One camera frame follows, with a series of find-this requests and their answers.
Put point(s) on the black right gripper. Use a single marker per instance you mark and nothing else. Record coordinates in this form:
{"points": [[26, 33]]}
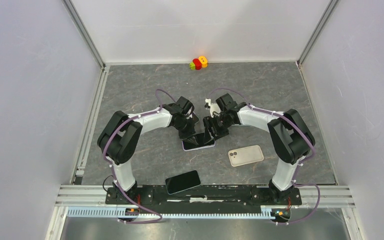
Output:
{"points": [[210, 122]]}

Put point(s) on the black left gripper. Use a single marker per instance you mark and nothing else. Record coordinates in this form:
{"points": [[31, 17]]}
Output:
{"points": [[187, 135]]}

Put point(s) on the black smartphone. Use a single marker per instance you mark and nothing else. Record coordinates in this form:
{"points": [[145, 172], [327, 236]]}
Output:
{"points": [[202, 143], [195, 118], [182, 182]]}

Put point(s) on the lilac phone case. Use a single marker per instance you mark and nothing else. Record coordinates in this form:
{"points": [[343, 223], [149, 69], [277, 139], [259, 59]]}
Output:
{"points": [[208, 147]]}

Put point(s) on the beige translucent phone case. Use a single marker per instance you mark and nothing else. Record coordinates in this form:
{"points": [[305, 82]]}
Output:
{"points": [[245, 155]]}

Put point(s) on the black smartphone front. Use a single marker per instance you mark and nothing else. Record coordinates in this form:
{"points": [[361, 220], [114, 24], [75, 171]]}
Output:
{"points": [[182, 182]]}

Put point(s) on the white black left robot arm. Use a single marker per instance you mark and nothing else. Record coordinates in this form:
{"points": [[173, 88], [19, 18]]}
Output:
{"points": [[118, 141]]}

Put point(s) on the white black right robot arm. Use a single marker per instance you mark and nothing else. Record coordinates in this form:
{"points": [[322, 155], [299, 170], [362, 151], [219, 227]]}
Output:
{"points": [[290, 136]]}

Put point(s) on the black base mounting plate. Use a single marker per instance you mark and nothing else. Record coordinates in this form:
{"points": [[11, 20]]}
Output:
{"points": [[204, 199]]}

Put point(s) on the colourful toy blocks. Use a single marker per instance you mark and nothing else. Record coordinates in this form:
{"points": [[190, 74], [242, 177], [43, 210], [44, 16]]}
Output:
{"points": [[198, 63]]}

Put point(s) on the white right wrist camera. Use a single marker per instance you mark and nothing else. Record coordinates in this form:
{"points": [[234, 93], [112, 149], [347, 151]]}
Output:
{"points": [[213, 107]]}

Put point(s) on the light blue toothed rail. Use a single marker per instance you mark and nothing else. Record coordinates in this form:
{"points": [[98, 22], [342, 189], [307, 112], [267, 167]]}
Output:
{"points": [[122, 212]]}

